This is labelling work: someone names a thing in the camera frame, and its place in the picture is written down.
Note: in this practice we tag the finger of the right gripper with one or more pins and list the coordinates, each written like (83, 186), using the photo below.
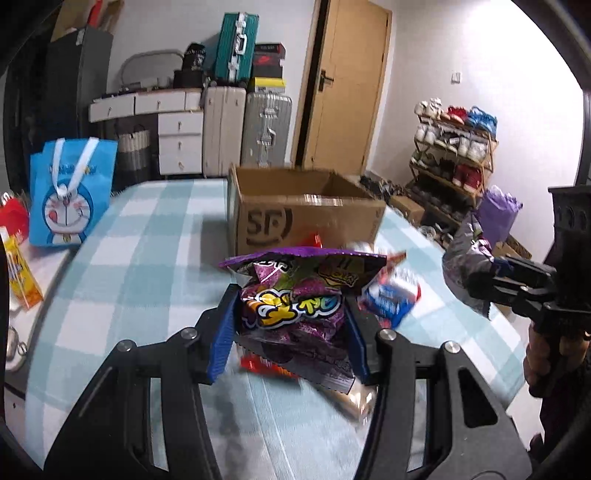
(523, 300)
(521, 269)

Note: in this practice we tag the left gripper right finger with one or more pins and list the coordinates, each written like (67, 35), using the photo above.
(362, 328)

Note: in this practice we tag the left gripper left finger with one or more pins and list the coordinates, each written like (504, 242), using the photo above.
(222, 321)

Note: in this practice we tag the silver foil snack bag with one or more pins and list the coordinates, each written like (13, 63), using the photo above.
(469, 252)

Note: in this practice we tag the purple snack bag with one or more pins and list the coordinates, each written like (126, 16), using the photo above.
(292, 308)

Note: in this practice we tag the red chips snack bag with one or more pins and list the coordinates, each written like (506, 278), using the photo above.
(256, 364)

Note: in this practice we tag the person's right hand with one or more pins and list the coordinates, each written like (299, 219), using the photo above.
(541, 352)

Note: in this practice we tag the purple gift bag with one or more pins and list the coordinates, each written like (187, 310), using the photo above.
(497, 213)

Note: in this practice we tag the blue white red snack pack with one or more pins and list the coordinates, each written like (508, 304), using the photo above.
(391, 295)

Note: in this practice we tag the small cardboard box on floor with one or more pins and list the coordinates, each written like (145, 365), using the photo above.
(411, 210)

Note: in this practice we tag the checkered blue tablecloth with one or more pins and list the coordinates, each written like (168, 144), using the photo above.
(151, 267)

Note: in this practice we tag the wooden shoe rack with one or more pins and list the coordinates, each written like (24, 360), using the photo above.
(453, 159)

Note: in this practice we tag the SF cardboard box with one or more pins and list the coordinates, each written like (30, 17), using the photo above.
(280, 207)

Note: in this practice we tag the woven laundry basket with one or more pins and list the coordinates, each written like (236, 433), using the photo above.
(133, 159)

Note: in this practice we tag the yellow snack box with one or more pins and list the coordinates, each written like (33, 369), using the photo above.
(22, 282)

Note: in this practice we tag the silver suitcase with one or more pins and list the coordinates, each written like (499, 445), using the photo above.
(265, 129)

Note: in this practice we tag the blue Doraemon tote bag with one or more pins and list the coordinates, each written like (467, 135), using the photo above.
(70, 189)

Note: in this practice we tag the white drawer desk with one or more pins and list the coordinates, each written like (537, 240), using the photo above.
(173, 118)

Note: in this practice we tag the beige suitcase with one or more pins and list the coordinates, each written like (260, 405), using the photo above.
(224, 112)

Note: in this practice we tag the wooden door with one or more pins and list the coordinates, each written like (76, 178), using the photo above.
(349, 55)

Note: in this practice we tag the stacked shoe boxes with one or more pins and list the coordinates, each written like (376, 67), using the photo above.
(267, 68)

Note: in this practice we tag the teal suitcase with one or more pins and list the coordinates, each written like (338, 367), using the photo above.
(235, 47)

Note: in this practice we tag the black refrigerator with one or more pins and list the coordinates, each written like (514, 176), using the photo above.
(77, 71)

